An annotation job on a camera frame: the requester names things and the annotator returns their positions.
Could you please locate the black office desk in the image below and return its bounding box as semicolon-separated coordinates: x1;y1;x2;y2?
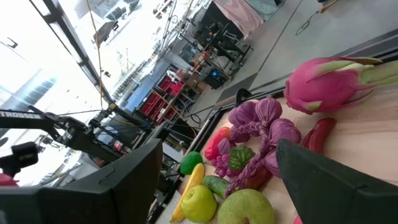
192;1;253;65

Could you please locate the yellow cable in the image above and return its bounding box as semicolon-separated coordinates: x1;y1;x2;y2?
318;0;339;14

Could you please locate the teal dotted curtain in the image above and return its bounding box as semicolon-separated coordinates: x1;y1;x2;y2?
245;0;282;16

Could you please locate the red green chili pepper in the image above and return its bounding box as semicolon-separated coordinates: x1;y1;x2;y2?
302;117;338;155

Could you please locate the yellow rope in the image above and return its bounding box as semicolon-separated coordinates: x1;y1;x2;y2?
85;0;105;110

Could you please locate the pink curtain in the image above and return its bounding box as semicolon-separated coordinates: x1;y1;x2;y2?
213;0;265;39

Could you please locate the yellow banana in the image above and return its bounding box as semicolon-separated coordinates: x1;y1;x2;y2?
169;162;206;224

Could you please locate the black floor cable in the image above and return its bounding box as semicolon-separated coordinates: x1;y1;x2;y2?
294;10;322;37

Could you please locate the black computer tower blue light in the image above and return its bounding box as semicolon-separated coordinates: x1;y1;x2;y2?
203;67;227;90

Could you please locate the purple grape bunch with leaf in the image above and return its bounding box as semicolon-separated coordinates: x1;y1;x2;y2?
211;145;256;179

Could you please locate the green pear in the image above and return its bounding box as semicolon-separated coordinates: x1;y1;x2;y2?
217;189;276;224

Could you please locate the black clamp handle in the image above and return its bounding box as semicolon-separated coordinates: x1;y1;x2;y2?
234;88;253;107

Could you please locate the black overhead frame post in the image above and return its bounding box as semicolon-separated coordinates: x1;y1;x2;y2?
27;0;113;104

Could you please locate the green apple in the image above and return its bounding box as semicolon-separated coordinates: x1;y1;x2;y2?
181;185;218;223

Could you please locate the black striped-edge floor mat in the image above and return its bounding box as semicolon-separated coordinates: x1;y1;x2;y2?
216;72;259;103

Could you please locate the purple onion braid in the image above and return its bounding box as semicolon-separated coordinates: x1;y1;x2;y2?
216;97;302;198

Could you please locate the pink dragon fruit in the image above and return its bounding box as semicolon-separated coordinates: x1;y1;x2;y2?
283;56;398;115

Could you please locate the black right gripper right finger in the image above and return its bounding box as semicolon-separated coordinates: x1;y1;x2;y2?
275;138;398;224

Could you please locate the green cucumber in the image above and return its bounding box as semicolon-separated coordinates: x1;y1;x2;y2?
201;175;231;200

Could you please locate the green lime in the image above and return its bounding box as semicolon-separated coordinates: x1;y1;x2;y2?
180;151;203;175

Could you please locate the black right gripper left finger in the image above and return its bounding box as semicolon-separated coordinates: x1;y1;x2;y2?
0;138;164;224

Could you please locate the red bin shelf rack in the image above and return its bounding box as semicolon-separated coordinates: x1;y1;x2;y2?
157;75;187;97
136;90;180;124

